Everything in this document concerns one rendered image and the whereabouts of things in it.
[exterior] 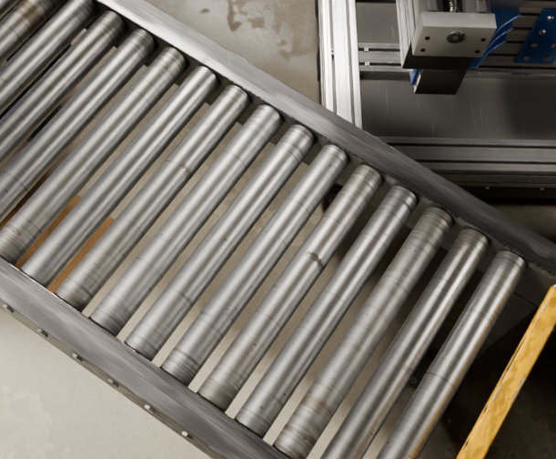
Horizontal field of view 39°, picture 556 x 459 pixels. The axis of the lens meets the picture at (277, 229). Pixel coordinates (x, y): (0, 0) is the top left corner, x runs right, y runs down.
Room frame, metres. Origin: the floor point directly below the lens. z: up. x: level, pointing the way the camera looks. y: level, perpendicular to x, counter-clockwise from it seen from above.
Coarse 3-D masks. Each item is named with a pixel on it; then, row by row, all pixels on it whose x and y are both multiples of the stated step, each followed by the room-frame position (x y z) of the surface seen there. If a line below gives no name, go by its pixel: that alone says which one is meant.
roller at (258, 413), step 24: (408, 192) 0.56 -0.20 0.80; (384, 216) 0.52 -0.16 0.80; (408, 216) 0.53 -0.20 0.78; (360, 240) 0.47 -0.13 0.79; (384, 240) 0.48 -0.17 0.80; (360, 264) 0.43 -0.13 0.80; (336, 288) 0.39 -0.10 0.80; (360, 288) 0.40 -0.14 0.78; (312, 312) 0.35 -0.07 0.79; (336, 312) 0.35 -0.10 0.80; (312, 336) 0.31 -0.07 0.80; (288, 360) 0.27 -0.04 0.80; (312, 360) 0.28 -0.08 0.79; (264, 384) 0.23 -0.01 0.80; (288, 384) 0.24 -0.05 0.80; (240, 408) 0.20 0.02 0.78; (264, 408) 0.20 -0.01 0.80; (264, 432) 0.17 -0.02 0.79
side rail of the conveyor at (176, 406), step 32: (0, 288) 0.32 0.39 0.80; (32, 288) 0.33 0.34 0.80; (32, 320) 0.28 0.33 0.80; (64, 320) 0.29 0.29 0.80; (64, 352) 0.26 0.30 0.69; (96, 352) 0.25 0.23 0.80; (128, 352) 0.25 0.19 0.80; (128, 384) 0.21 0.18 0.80; (160, 384) 0.21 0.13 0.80; (160, 416) 0.18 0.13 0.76; (192, 416) 0.18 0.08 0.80; (224, 416) 0.18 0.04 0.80; (224, 448) 0.14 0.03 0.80; (256, 448) 0.14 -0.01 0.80
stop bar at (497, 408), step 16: (544, 304) 0.40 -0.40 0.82; (544, 320) 0.38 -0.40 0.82; (528, 336) 0.35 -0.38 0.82; (544, 336) 0.35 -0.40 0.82; (528, 352) 0.32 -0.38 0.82; (512, 368) 0.30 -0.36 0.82; (528, 368) 0.30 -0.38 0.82; (512, 384) 0.27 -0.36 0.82; (496, 400) 0.25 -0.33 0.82; (512, 400) 0.25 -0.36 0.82; (480, 416) 0.22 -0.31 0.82; (496, 416) 0.23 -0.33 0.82; (480, 432) 0.20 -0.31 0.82; (496, 432) 0.21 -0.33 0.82; (464, 448) 0.18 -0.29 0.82; (480, 448) 0.18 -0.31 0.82
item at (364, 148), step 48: (96, 0) 0.85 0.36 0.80; (144, 0) 0.87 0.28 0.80; (192, 48) 0.78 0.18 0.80; (288, 96) 0.71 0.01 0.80; (336, 144) 0.63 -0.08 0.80; (384, 144) 0.64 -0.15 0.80; (384, 192) 0.59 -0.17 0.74; (432, 192) 0.57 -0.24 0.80; (528, 240) 0.51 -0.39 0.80; (528, 288) 0.46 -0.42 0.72
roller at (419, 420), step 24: (504, 264) 0.46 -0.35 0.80; (480, 288) 0.42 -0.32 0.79; (504, 288) 0.43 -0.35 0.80; (480, 312) 0.38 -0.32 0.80; (456, 336) 0.34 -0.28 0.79; (480, 336) 0.35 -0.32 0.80; (456, 360) 0.30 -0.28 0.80; (432, 384) 0.26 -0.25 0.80; (456, 384) 0.27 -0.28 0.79; (408, 408) 0.23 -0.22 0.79; (432, 408) 0.23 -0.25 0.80; (408, 432) 0.19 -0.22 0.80; (432, 432) 0.20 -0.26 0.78; (384, 456) 0.16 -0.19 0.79; (408, 456) 0.16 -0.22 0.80
